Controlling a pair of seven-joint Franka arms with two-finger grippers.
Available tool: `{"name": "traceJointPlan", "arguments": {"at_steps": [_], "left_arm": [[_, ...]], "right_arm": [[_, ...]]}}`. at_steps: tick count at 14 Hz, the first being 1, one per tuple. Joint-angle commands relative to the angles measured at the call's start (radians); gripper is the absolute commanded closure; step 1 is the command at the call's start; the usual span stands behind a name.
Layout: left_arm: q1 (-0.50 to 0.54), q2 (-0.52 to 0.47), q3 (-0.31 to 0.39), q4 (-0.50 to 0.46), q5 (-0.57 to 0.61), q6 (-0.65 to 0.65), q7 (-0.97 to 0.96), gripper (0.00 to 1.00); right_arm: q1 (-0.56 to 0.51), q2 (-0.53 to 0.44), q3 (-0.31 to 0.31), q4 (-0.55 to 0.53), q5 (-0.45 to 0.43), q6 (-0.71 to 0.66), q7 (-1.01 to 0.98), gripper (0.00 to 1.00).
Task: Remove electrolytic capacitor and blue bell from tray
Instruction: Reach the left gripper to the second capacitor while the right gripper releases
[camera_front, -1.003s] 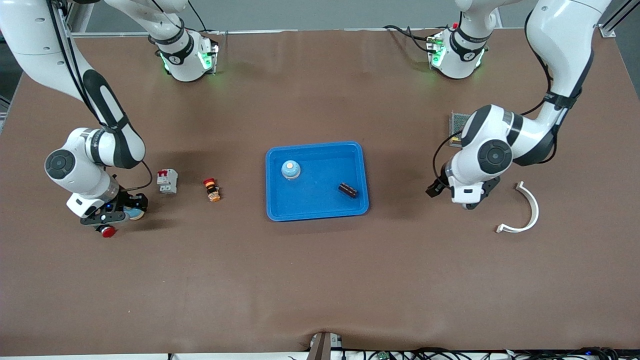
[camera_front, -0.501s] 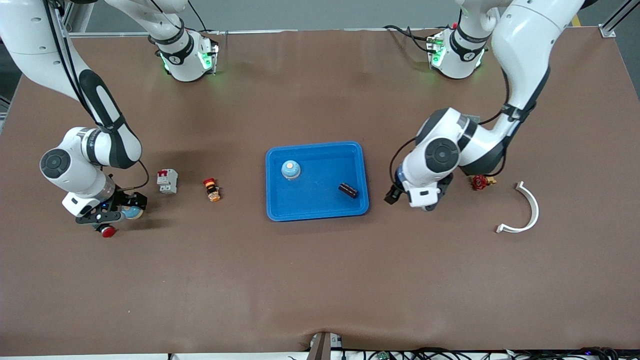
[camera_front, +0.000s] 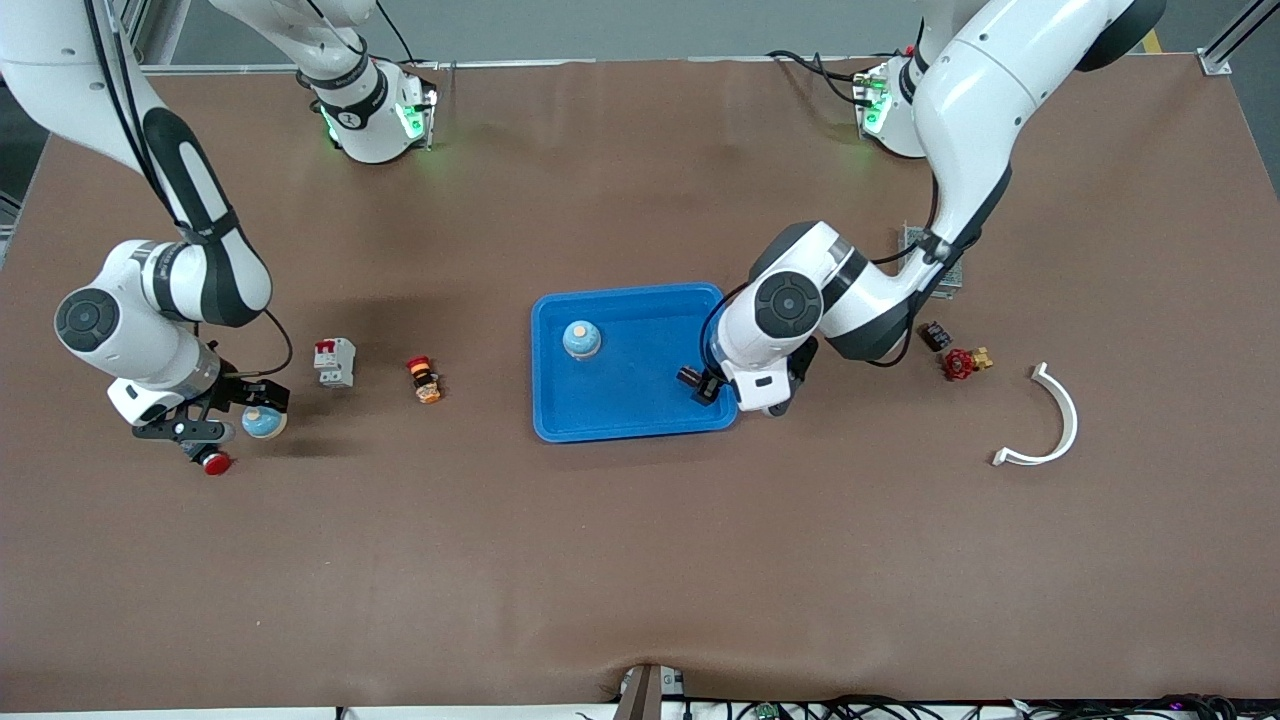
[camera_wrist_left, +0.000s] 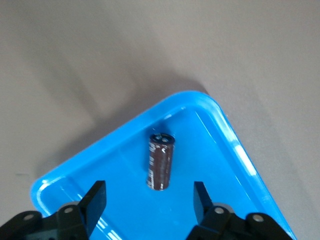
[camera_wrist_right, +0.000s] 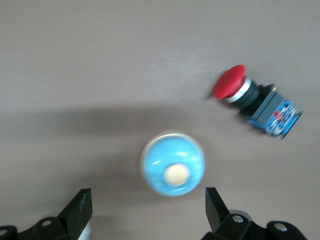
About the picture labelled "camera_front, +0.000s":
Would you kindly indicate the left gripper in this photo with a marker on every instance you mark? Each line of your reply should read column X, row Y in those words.
column 706, row 384

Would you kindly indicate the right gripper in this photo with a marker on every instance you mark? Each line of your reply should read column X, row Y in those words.
column 240, row 391

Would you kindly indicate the light blue service bell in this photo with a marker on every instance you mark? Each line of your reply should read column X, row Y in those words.
column 265, row 425
column 581, row 340

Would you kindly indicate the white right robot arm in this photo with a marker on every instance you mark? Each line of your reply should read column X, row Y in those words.
column 120, row 345

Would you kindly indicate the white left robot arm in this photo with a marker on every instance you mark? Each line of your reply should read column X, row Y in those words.
column 960, row 110

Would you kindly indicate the red mushroom push button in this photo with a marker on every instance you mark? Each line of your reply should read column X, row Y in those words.
column 216, row 463

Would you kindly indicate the blue plastic tray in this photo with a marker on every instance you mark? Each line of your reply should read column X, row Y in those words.
column 640, row 400

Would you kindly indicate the white red circuit breaker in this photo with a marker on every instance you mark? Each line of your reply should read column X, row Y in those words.
column 335, row 362

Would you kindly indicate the orange red emergency stop button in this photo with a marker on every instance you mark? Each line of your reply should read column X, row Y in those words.
column 424, row 380

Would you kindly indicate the brown table cover mat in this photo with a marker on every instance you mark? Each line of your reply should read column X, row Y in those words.
column 640, row 560

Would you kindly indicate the metal mesh power supply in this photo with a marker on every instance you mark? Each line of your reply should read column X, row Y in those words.
column 957, row 283

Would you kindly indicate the white curved plastic bracket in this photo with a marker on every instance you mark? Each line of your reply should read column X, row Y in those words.
column 1073, row 420

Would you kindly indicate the brown grey mount post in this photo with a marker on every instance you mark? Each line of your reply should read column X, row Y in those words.
column 640, row 700

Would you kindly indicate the aluminium frame post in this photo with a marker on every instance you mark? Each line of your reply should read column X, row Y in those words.
column 1235, row 35

